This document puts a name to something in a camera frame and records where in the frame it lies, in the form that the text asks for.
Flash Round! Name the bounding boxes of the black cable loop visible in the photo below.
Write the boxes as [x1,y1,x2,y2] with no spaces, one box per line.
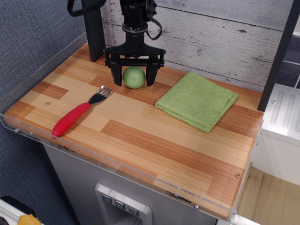
[67,0,163,41]

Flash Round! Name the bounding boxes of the red handled metal fork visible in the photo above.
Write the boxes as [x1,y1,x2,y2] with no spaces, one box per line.
[52,85,113,137]

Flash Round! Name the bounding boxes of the yellow object at corner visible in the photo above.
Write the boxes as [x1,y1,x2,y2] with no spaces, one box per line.
[17,214,42,225]

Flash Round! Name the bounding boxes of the right black vertical post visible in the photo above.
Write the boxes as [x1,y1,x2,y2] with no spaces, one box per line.
[257,0,300,112]

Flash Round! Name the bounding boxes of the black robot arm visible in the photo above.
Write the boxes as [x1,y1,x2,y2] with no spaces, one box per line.
[104,0,166,86]

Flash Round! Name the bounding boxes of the black white object at corner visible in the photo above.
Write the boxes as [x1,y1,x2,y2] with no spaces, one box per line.
[0,196,36,225]

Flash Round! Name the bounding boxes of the white toy sink counter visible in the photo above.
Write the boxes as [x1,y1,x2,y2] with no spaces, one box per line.
[251,84,300,185]

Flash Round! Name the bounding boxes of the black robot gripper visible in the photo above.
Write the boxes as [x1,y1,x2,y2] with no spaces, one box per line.
[104,34,166,87]

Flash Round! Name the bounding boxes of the grey toy fridge cabinet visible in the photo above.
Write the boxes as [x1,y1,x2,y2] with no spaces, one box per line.
[45,146,217,225]

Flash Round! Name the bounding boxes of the green ball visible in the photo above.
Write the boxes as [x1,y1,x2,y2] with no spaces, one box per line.
[123,67,146,89]

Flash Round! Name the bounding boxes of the black vertical post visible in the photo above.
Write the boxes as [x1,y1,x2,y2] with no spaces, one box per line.
[83,8,105,62]
[257,0,300,112]

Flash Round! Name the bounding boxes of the green folded cloth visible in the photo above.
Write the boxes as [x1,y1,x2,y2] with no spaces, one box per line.
[155,73,238,133]

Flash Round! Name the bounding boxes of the left black vertical post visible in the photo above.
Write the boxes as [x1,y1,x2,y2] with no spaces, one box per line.
[83,8,105,62]

